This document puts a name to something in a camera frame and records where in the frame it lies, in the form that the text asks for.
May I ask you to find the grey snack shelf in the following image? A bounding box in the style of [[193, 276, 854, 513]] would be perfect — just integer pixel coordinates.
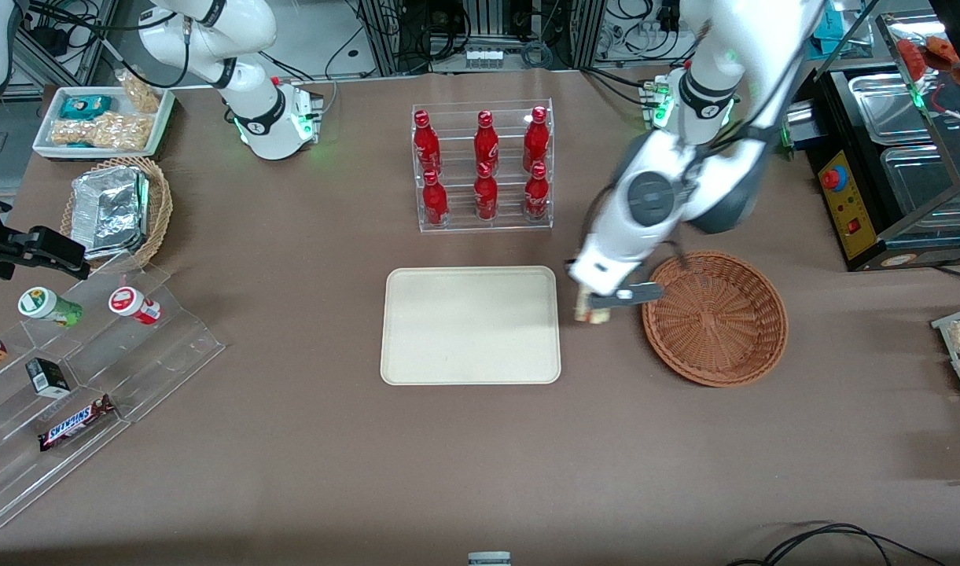
[[930, 305, 960, 435]]

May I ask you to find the aluminium frame structure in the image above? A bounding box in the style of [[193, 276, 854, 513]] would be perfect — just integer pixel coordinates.
[[354, 0, 630, 75]]

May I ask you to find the cream plastic tray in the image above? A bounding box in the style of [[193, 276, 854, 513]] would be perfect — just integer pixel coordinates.
[[380, 266, 562, 386]]

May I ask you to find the small tan wicker basket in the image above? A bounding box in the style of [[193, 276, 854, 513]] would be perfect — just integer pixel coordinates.
[[59, 156, 174, 274]]

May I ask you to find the Snickers chocolate bar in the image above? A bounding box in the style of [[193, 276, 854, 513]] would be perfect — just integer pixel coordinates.
[[39, 395, 118, 452]]

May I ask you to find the red cola bottle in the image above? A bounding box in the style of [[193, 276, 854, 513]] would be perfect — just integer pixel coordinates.
[[422, 169, 450, 228], [474, 163, 499, 222], [413, 110, 442, 175], [473, 110, 501, 171], [524, 163, 550, 222], [523, 106, 550, 171]]

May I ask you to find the red food in warmer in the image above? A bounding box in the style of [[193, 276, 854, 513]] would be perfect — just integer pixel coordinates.
[[896, 35, 960, 75]]

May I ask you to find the large bagged nut snack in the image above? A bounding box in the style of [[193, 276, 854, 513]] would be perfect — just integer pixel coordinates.
[[50, 112, 152, 152]]

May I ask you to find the small black box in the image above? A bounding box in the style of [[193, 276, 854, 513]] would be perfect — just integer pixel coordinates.
[[25, 358, 72, 399]]

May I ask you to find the white rectangular bin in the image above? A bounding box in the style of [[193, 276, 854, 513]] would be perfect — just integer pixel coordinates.
[[31, 85, 175, 160]]

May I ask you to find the large brown wicker basket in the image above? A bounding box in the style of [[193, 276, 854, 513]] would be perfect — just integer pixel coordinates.
[[642, 250, 789, 388]]

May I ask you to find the clear acrylic stepped display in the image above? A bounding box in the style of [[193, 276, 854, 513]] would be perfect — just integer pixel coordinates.
[[0, 253, 226, 532]]

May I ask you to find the teal object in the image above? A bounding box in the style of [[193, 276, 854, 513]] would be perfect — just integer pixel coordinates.
[[819, 6, 851, 42]]

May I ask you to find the steel warmer pan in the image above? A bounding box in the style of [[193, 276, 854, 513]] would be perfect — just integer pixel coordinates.
[[848, 72, 946, 144], [881, 145, 960, 230]]

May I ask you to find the green lid drink cup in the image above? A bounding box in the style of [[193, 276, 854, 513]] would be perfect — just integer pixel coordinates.
[[17, 286, 84, 329]]

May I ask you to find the small bagged nut snack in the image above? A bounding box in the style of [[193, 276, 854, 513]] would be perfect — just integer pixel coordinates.
[[116, 69, 163, 116]]

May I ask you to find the red lid drink cup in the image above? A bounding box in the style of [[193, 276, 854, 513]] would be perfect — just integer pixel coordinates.
[[108, 286, 163, 325]]

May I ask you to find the teal snack packet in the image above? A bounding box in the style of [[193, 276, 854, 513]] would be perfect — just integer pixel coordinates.
[[59, 94, 112, 121]]

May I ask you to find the triangle sandwich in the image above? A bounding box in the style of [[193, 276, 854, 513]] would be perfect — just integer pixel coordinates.
[[573, 285, 611, 325]]

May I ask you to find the black floor cable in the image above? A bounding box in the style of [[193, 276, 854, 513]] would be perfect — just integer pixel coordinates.
[[727, 521, 946, 566]]

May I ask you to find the clear acrylic bottle rack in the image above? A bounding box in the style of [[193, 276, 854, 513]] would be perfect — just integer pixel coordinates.
[[411, 98, 555, 233]]

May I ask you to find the silver metal cylinder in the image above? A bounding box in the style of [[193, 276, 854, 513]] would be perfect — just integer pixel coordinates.
[[778, 101, 818, 160]]

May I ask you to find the black food warmer appliance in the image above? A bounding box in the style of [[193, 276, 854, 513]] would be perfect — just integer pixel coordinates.
[[810, 12, 960, 273]]

